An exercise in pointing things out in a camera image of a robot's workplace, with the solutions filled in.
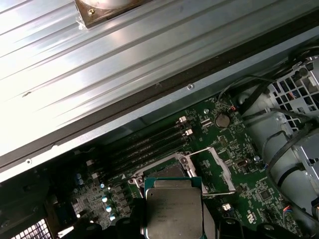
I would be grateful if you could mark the silver CPU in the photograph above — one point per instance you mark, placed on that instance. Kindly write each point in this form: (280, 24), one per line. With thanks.
(172, 206)

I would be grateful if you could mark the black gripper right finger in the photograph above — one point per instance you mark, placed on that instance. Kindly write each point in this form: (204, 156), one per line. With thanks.
(229, 229)

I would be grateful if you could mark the round coin battery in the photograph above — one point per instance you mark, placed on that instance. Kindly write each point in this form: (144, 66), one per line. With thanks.
(222, 121)

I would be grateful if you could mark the RAM slot with white clips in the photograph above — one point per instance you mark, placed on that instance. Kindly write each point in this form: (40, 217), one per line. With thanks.
(137, 141)
(142, 153)

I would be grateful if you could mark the green motherboard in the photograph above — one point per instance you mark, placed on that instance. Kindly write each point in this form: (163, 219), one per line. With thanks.
(236, 139)

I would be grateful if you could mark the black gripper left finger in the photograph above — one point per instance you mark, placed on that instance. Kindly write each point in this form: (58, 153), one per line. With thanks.
(138, 219)

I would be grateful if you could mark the metal socket cover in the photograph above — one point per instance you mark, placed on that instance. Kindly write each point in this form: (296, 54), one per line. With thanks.
(223, 171)

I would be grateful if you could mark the RAM slot with black clips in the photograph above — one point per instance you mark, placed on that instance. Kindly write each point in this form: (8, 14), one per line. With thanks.
(145, 159)
(139, 147)

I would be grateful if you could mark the metal disk bay cage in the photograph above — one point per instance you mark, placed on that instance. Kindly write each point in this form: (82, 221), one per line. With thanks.
(311, 159)

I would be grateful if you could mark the black PC case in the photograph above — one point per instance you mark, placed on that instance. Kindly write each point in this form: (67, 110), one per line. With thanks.
(154, 107)

